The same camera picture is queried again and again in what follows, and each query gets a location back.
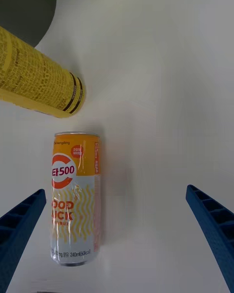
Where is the grey plastic waste bin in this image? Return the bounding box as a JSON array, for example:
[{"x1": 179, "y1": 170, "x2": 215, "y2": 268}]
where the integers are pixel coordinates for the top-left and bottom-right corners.
[{"x1": 0, "y1": 0, "x2": 57, "y2": 48}]

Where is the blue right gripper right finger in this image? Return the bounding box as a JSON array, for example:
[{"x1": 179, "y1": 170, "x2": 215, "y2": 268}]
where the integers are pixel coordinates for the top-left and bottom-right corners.
[{"x1": 185, "y1": 184, "x2": 234, "y2": 293}]

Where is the orange and white drink can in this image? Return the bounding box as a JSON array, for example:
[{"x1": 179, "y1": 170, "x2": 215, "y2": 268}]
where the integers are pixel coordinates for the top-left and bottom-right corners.
[{"x1": 50, "y1": 131, "x2": 105, "y2": 267}]

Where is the yellow label bottle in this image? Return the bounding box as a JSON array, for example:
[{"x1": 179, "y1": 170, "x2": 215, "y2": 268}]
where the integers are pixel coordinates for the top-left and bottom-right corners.
[{"x1": 0, "y1": 25, "x2": 86, "y2": 119}]

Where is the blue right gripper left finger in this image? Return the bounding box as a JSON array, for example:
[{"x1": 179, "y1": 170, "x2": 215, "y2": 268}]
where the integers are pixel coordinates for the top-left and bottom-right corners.
[{"x1": 0, "y1": 188, "x2": 47, "y2": 293}]

